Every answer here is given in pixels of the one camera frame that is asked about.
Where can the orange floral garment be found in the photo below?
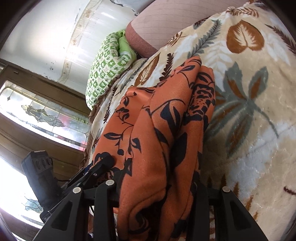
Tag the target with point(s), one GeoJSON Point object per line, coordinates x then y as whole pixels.
{"type": "Point", "coordinates": [156, 136]}

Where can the green checkered folded quilt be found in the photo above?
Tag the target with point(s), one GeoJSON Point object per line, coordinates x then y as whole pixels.
{"type": "Point", "coordinates": [113, 58]}

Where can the leaf pattern blanket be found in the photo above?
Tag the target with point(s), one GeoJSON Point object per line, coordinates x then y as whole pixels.
{"type": "Point", "coordinates": [249, 144]}

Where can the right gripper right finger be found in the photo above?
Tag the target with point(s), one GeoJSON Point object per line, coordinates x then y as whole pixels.
{"type": "Point", "coordinates": [232, 220]}

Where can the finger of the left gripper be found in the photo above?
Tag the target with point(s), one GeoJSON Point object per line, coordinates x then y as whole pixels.
{"type": "Point", "coordinates": [99, 165]}

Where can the stained glass door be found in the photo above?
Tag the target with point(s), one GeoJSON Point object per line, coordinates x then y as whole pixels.
{"type": "Point", "coordinates": [38, 114]}

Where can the grey pillow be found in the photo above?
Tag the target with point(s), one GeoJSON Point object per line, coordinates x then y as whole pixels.
{"type": "Point", "coordinates": [137, 6]}

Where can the pink bolster pillow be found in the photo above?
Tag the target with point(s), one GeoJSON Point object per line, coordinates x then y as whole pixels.
{"type": "Point", "coordinates": [161, 20]}

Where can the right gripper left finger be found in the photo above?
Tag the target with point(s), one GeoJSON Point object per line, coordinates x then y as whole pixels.
{"type": "Point", "coordinates": [86, 213]}

